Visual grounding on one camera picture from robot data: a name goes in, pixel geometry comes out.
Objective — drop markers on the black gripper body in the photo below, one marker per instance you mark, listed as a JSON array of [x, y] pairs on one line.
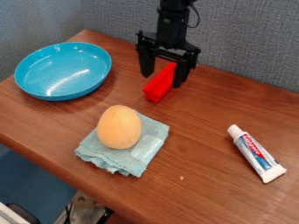
[[167, 42]]

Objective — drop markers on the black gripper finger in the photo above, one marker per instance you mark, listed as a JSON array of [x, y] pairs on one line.
[[185, 65], [147, 61]]

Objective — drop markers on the red rectangular block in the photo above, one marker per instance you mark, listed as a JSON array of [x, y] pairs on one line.
[[161, 84]]

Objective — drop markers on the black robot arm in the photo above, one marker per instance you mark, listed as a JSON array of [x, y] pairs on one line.
[[177, 4]]

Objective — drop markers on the blue plate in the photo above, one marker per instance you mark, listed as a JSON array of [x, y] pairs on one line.
[[63, 71]]

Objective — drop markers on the orange egg-shaped sponge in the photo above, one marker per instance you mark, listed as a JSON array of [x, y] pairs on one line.
[[119, 127]]

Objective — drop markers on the light blue folded cloth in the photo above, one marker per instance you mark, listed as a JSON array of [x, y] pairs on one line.
[[133, 160]]

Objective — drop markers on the white toothpaste tube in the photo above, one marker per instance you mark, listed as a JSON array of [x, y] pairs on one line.
[[265, 164]]

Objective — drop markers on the grey table leg base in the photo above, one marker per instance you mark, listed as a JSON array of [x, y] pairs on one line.
[[83, 211]]

